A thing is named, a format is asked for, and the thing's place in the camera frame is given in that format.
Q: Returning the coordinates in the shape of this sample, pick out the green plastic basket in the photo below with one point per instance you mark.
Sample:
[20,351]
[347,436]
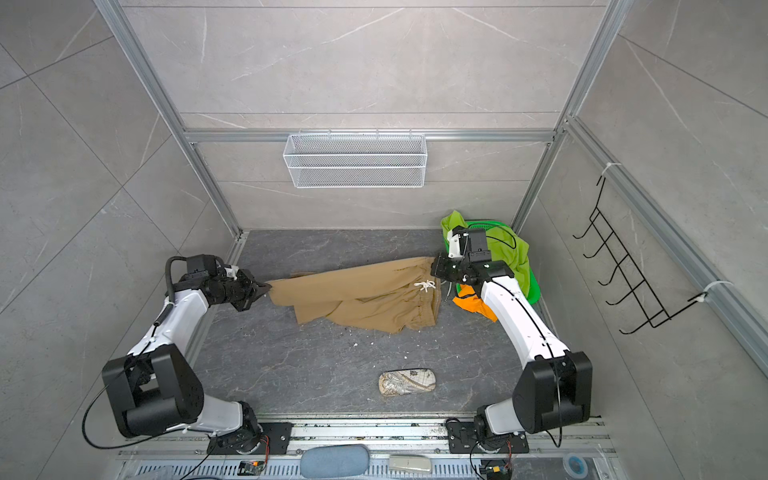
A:
[528,282]

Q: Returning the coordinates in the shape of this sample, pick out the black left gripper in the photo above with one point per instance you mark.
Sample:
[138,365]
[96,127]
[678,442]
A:
[252,290]

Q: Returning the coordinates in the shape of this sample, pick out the lime green shorts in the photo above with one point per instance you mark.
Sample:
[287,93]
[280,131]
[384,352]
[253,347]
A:
[510,252]

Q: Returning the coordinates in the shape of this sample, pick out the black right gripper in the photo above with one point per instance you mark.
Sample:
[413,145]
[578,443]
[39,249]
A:
[440,267]

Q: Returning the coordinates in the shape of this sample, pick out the blue tape roll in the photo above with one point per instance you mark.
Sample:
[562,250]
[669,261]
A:
[575,466]

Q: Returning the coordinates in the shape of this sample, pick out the small electronics board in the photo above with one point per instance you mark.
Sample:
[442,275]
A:
[251,468]

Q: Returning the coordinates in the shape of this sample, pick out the black wire hook rack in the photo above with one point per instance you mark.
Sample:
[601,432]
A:
[628,272]

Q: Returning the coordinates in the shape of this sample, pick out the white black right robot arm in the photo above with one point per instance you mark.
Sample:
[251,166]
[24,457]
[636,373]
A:
[555,386]

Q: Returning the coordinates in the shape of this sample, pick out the orange shorts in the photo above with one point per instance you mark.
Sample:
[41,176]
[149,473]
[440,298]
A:
[468,299]

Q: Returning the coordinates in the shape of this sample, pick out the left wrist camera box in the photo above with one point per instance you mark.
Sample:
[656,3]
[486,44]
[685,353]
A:
[204,265]

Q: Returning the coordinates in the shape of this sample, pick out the blue grey oval pad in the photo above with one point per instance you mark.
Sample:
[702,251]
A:
[334,462]

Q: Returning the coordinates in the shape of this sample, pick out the patterned folded cloth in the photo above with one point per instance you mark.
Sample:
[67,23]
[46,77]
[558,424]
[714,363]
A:
[406,382]

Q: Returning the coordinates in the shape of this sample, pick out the white wire mesh basket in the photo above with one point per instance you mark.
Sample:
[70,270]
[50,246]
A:
[360,160]

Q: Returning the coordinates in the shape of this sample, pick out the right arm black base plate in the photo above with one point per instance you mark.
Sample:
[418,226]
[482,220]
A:
[466,437]

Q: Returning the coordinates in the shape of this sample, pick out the tan khaki shorts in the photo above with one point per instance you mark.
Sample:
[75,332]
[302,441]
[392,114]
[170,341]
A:
[387,297]

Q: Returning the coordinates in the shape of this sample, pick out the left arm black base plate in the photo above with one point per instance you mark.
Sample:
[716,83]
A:
[272,438]

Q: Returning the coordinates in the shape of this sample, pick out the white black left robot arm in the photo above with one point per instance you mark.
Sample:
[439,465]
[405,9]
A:
[153,390]

